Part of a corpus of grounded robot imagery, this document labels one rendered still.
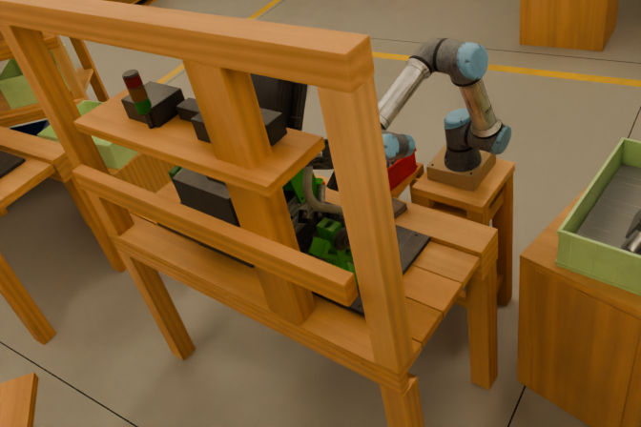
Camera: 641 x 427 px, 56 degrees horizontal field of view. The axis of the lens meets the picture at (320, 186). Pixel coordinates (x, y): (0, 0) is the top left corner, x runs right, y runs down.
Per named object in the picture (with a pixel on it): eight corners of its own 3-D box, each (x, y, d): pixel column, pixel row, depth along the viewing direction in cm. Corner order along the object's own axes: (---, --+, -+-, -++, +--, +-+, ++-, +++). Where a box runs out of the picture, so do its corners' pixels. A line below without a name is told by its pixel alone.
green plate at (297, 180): (305, 185, 238) (283, 139, 229) (320, 186, 232) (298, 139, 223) (287, 202, 231) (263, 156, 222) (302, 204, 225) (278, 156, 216)
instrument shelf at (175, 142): (133, 95, 225) (129, 86, 222) (325, 148, 174) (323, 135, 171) (77, 131, 210) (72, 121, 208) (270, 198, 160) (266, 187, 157)
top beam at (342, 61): (17, 11, 214) (5, -13, 208) (376, 73, 129) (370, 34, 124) (-6, 22, 208) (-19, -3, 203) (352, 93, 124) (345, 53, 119)
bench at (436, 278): (258, 268, 359) (215, 146, 306) (498, 375, 275) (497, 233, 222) (172, 354, 319) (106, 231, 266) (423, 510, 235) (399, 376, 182)
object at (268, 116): (250, 123, 181) (243, 103, 177) (288, 132, 172) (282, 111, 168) (234, 135, 177) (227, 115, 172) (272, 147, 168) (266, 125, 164)
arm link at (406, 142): (392, 128, 200) (371, 129, 192) (420, 136, 193) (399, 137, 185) (387, 151, 202) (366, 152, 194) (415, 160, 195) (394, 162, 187)
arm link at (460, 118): (456, 130, 253) (453, 102, 245) (485, 137, 244) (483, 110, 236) (440, 145, 247) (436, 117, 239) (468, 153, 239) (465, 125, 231)
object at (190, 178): (229, 216, 255) (205, 151, 234) (283, 238, 238) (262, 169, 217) (198, 244, 244) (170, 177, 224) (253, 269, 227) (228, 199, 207)
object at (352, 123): (122, 218, 272) (18, 11, 213) (414, 353, 188) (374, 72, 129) (106, 231, 266) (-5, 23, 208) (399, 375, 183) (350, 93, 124)
